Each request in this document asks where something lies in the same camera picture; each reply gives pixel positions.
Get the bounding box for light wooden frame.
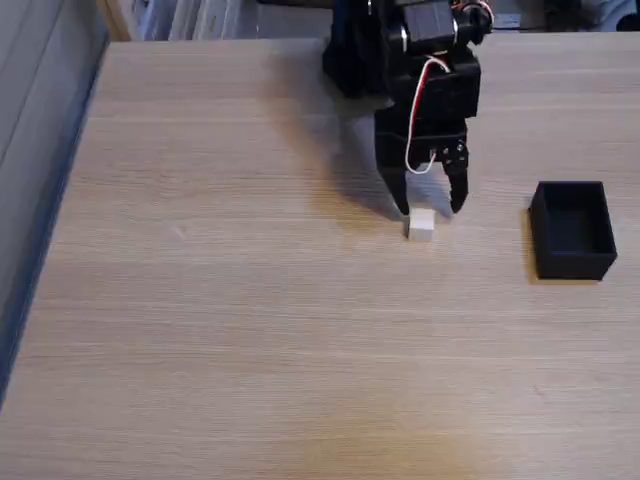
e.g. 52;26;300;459
95;0;135;43

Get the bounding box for white sheets stack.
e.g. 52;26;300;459
138;0;261;42

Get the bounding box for black open box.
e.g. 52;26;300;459
528;180;619;282

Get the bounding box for white and red cable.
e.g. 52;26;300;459
405;56;454;176

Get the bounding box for white cube block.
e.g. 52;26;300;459
406;208;437;242

